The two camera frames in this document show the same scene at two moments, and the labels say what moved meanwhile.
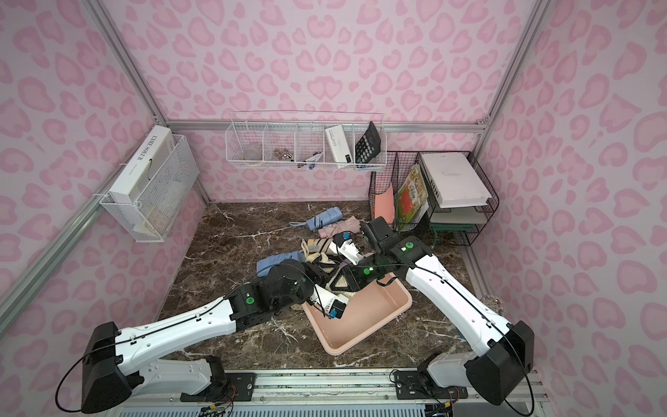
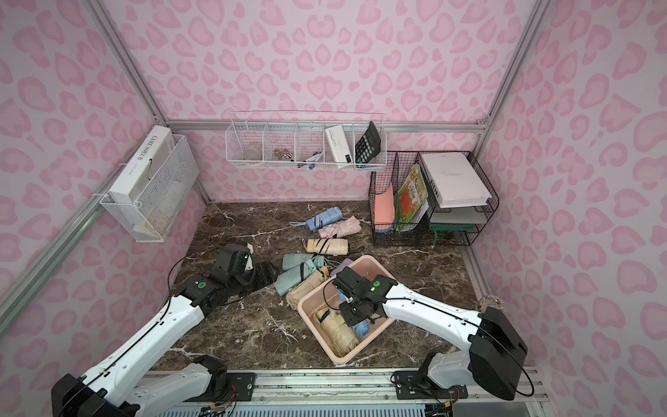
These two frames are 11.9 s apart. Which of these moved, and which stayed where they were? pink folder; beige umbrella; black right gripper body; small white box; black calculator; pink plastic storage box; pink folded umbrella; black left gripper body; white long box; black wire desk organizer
Moved: pink plastic storage box; black left gripper body; beige umbrella; black right gripper body
Stayed: pink folder; white long box; pink folded umbrella; small white box; black wire desk organizer; black calculator
